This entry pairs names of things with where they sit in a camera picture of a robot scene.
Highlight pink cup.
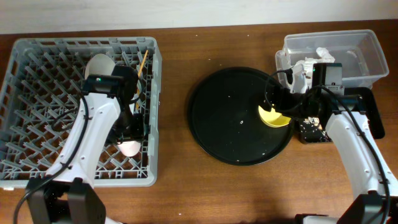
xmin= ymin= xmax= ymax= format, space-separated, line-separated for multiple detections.
xmin=117 ymin=141 xmax=141 ymax=157

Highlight wooden chopstick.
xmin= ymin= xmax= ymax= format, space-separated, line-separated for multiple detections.
xmin=134 ymin=88 xmax=141 ymax=111
xmin=137 ymin=50 xmax=149 ymax=78

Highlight peanut shells and rice waste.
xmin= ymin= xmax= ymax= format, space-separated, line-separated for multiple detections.
xmin=298 ymin=117 xmax=330 ymax=143

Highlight yellow bowl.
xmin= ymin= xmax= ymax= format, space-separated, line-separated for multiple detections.
xmin=258 ymin=106 xmax=291 ymax=128

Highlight white tissue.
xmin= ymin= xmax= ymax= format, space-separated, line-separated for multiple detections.
xmin=288 ymin=47 xmax=335 ymax=93

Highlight grey round plate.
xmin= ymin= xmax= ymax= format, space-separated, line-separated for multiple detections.
xmin=84 ymin=54 xmax=116 ymax=80

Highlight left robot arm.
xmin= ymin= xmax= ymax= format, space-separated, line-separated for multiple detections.
xmin=22 ymin=65 xmax=144 ymax=223

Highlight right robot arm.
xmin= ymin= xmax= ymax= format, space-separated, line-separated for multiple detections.
xmin=264 ymin=85 xmax=397 ymax=223

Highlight grey plastic dishwasher rack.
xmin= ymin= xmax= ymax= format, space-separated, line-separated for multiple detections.
xmin=1 ymin=37 xmax=162 ymax=190

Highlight black rectangular bin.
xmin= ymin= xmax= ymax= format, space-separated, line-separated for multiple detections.
xmin=294 ymin=87 xmax=385 ymax=144

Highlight clear plastic bin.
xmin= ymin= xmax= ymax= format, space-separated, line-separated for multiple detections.
xmin=275 ymin=30 xmax=389 ymax=89

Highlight round black tray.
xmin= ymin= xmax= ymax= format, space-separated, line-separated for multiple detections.
xmin=187 ymin=67 xmax=294 ymax=166

